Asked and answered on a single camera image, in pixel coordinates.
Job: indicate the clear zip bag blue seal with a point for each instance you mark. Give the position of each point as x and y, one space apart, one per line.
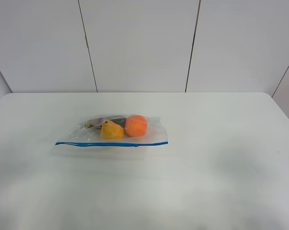
82 136

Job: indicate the orange fruit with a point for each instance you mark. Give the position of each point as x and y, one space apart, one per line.
136 126

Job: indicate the dark purple eggplant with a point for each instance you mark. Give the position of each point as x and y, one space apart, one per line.
97 122

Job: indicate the yellow pear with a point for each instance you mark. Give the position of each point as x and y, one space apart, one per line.
111 130

